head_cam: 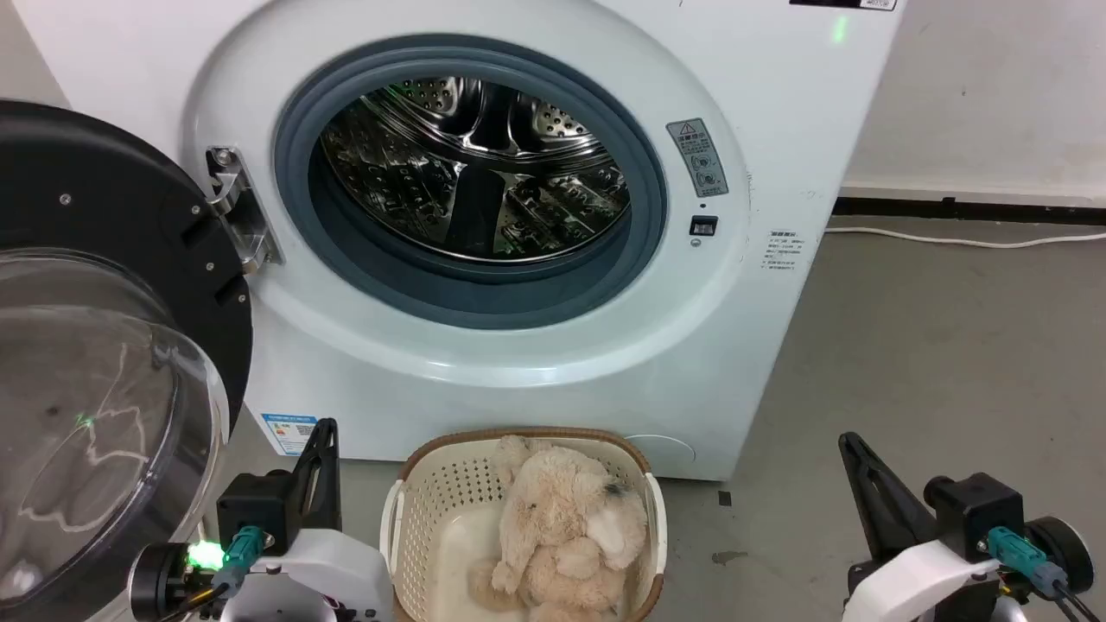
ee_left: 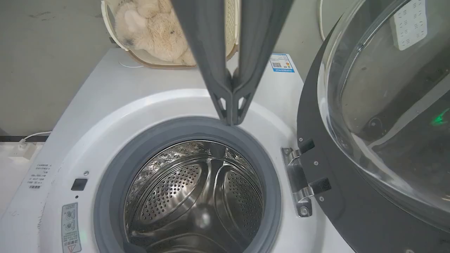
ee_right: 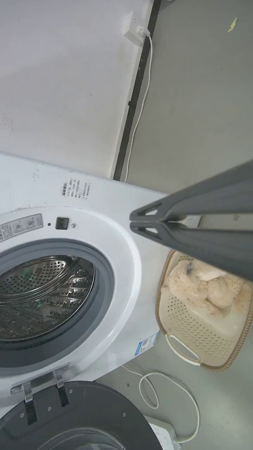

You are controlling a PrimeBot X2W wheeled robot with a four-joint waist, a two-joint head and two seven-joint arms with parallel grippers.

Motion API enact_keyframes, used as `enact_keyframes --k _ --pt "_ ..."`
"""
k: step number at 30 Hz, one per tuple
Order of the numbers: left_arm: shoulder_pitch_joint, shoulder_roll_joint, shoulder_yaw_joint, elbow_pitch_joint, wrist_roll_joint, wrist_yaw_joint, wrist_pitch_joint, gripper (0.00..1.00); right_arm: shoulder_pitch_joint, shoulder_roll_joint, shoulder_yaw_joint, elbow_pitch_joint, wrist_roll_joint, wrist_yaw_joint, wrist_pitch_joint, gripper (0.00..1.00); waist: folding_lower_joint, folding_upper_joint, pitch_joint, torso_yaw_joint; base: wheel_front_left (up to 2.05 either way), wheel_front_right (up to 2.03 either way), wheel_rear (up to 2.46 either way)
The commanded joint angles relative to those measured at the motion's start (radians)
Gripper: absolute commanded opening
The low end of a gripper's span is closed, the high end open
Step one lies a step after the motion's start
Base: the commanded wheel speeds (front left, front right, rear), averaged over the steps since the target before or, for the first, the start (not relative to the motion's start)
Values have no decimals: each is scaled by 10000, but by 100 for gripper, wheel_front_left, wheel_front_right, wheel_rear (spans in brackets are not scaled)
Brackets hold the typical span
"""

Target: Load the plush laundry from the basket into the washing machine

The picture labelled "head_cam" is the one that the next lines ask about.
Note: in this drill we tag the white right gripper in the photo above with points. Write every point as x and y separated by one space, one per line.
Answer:
916 583

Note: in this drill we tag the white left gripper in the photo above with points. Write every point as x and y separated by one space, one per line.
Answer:
337 574

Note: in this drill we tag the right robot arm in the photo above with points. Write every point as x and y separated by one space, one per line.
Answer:
1063 553

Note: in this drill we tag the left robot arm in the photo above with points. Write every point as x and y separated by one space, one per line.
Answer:
155 579

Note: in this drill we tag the white front-load washing machine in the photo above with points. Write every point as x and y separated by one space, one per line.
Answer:
760 345

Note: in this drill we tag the blue white energy label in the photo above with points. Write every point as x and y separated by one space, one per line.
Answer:
289 434

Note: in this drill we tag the beige laundry basket brown rim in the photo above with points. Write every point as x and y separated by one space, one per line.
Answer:
441 510

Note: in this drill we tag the round white filter cover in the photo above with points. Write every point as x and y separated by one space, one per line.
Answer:
665 451

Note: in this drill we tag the beige plush teddy bear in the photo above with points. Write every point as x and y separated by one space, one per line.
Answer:
553 501

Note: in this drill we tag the grey rubber door gasket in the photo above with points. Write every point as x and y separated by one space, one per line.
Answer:
484 298

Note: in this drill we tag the metal door hinge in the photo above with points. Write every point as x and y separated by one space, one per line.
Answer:
246 225

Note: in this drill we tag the stainless steel washer drum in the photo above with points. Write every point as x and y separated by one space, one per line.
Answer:
536 207

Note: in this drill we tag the open black washer door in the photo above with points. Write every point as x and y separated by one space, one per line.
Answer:
86 190

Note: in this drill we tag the grey warning sticker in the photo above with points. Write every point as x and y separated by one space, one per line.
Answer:
696 158

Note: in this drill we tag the black washer control panel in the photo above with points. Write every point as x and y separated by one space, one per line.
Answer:
842 3

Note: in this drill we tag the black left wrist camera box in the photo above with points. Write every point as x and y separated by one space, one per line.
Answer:
255 505

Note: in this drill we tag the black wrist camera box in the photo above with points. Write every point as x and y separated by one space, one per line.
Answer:
972 510
255 505

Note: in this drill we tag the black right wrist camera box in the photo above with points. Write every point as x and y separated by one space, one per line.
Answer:
972 510

